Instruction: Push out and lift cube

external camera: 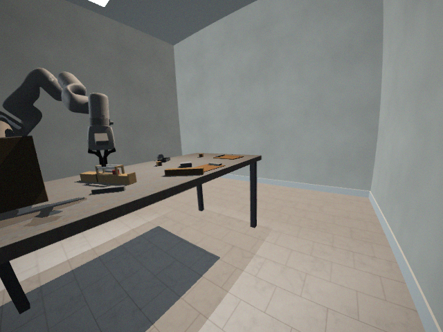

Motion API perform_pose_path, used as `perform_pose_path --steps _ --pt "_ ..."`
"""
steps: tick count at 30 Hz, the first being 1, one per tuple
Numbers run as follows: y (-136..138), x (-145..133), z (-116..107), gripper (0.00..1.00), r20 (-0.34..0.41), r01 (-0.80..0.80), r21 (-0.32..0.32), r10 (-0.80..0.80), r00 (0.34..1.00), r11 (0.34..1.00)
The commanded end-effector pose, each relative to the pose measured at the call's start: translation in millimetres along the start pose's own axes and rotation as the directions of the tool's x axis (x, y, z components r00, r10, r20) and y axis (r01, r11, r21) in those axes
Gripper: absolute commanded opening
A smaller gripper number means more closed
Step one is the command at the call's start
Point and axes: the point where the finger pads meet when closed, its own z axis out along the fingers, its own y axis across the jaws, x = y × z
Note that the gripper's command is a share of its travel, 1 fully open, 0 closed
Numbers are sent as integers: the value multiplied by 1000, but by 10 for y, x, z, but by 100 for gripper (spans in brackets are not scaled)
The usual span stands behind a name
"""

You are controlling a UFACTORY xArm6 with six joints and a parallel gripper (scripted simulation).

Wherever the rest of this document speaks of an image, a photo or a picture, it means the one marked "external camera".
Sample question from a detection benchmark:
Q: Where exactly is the brown wooden bar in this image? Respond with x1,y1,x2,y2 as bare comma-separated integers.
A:
165,167,204,176

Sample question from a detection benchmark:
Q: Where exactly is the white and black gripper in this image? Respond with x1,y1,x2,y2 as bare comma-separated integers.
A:
87,124,116,167

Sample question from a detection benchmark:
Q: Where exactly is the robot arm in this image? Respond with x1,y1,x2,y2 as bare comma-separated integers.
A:
0,68,114,138

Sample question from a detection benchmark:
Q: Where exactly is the grey square stick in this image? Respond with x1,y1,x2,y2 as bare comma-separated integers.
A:
91,185,126,194

